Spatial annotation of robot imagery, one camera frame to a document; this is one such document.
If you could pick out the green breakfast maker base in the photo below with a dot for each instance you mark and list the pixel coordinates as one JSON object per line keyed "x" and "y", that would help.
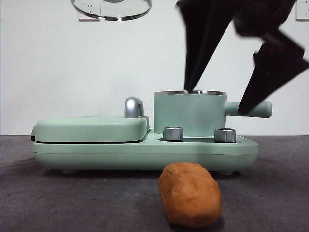
{"x": 144, "y": 154}

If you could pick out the silver control knob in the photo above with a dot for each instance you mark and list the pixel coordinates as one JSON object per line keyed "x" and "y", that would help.
{"x": 172, "y": 134}
{"x": 225, "y": 135}

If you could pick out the white wall socket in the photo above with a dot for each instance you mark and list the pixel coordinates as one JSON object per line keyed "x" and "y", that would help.
{"x": 303, "y": 9}
{"x": 83, "y": 18}

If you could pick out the glass lid with green knob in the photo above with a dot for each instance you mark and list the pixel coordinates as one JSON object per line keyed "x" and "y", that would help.
{"x": 113, "y": 17}

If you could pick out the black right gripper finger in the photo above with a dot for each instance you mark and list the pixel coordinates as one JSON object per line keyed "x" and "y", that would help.
{"x": 270, "y": 72}
{"x": 198, "y": 36}

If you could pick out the brown potato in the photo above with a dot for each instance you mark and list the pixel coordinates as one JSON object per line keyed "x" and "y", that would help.
{"x": 190, "y": 195}

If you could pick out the green hinged griddle cover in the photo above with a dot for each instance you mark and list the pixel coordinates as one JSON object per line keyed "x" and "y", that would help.
{"x": 91, "y": 129}

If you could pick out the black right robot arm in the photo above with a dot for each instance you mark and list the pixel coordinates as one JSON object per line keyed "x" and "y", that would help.
{"x": 260, "y": 17}

